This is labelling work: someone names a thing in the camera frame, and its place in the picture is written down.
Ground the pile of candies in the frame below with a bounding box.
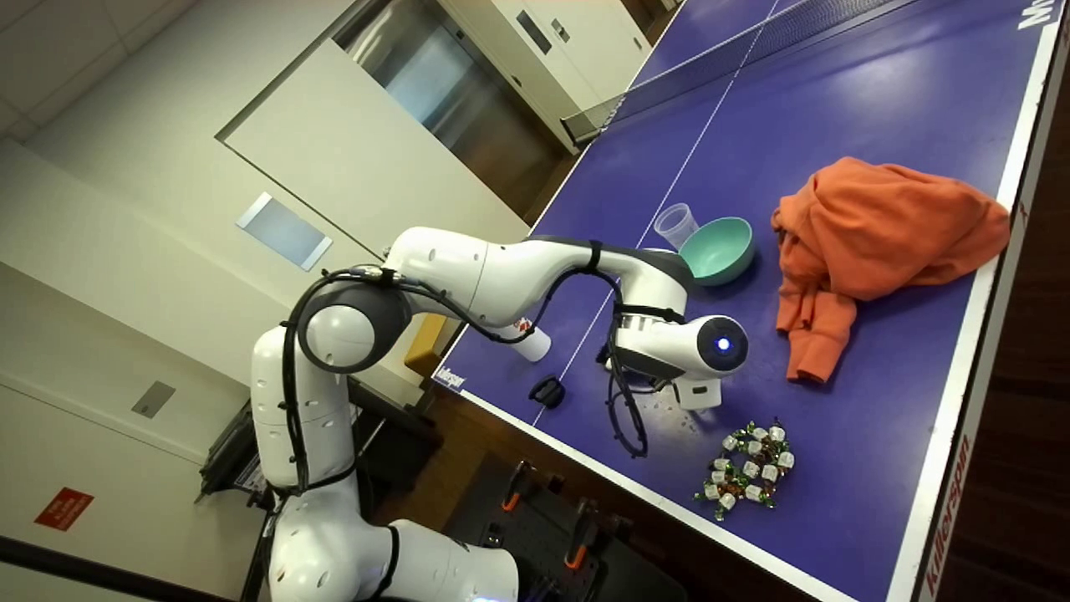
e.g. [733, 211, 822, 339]
[695, 422, 794, 520]

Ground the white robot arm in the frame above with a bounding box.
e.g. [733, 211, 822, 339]
[249, 227, 749, 602]

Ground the white water bottle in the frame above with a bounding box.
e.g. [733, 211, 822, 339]
[508, 321, 550, 361]

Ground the small black clip object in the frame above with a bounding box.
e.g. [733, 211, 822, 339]
[528, 378, 566, 409]

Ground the clear plastic cup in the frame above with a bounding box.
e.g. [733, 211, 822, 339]
[654, 205, 699, 246]

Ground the teal bowl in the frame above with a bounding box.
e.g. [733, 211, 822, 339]
[678, 216, 755, 287]

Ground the orange cloth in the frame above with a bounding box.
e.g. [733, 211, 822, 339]
[770, 157, 1010, 386]

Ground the table tennis net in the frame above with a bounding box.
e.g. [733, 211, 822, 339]
[561, 0, 912, 145]

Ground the orange handled clamp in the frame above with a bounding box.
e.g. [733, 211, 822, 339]
[498, 461, 531, 514]
[561, 498, 601, 573]

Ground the red wall sign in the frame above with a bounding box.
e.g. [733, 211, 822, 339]
[36, 489, 94, 532]

